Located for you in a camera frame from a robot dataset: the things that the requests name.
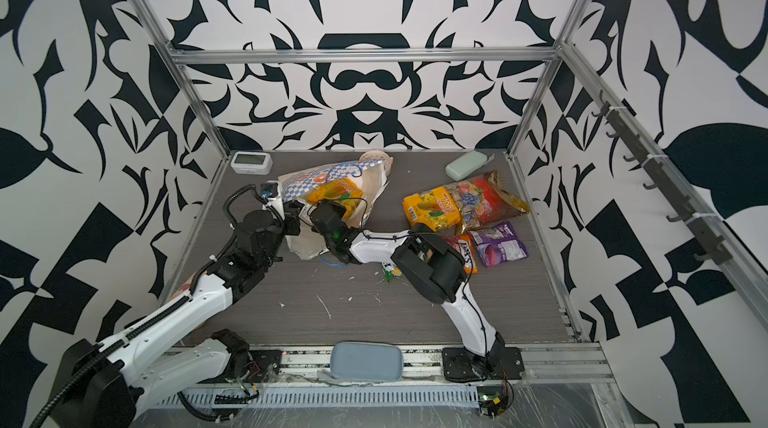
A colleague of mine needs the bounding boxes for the blue checkered paper bag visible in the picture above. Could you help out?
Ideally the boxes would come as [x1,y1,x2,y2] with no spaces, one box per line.
[278,151,393,260]

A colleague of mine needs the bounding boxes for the green spring candy bag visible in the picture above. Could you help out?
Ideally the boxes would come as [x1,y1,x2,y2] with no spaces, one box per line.
[383,266,402,282]

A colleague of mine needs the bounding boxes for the yellow mango candy bag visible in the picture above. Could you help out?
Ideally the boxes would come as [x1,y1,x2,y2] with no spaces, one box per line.
[402,187,461,232]

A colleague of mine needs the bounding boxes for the orange snack pack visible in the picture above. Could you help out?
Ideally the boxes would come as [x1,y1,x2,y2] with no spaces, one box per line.
[446,234,478,275]

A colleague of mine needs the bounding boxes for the red fruit snack bag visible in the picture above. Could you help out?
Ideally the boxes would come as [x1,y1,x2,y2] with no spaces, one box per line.
[446,171,530,235]

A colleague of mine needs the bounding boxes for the purple snack pack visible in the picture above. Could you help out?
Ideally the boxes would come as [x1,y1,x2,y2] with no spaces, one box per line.
[469,221,529,268]

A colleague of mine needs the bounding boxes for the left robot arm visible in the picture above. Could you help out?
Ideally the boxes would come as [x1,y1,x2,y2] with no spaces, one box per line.
[31,182,299,427]

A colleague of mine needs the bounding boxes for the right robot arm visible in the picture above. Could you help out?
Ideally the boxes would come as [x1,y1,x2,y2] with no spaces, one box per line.
[309,200,506,383]

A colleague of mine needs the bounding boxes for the white digital clock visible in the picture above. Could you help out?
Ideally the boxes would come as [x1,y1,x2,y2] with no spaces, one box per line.
[230,151,273,176]

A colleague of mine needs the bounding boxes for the orange plush toy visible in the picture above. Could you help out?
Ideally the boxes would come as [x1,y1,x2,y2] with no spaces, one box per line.
[170,275,194,301]

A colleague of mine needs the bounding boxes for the mint green case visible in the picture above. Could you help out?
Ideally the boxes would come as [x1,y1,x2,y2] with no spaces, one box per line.
[445,151,491,182]

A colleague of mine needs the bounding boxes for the grey-blue pouch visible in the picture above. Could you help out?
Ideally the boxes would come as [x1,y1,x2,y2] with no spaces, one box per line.
[329,342,404,383]

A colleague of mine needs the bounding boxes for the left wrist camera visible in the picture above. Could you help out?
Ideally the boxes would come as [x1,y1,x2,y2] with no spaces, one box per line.
[260,181,285,220]

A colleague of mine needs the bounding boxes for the wall hook rack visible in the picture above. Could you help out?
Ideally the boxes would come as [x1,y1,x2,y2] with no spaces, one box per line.
[594,91,733,265]

